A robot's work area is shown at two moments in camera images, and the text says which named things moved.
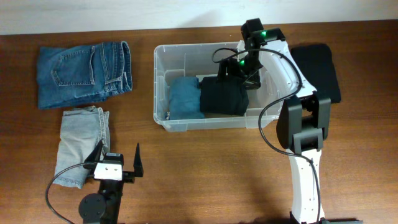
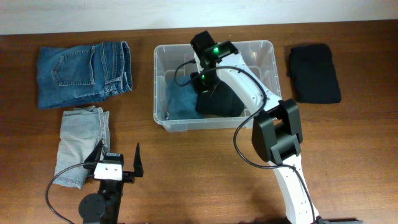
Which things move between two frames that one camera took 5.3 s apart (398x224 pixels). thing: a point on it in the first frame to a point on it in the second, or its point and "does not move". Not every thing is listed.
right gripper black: x=253 y=83 to x=199 y=89
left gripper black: x=127 y=177 does not move
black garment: x=316 y=63 does not move
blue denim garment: x=185 y=98 does not move
